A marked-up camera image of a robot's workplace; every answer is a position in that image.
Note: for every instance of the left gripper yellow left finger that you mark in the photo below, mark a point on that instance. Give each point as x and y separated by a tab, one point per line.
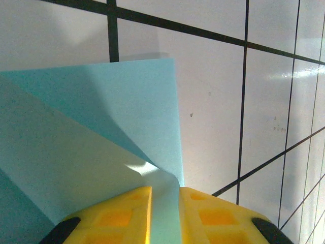
114	221

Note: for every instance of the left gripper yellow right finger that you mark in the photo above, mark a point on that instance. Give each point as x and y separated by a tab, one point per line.
215	221

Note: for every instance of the light blue cloth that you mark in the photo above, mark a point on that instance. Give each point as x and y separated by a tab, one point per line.
76	139

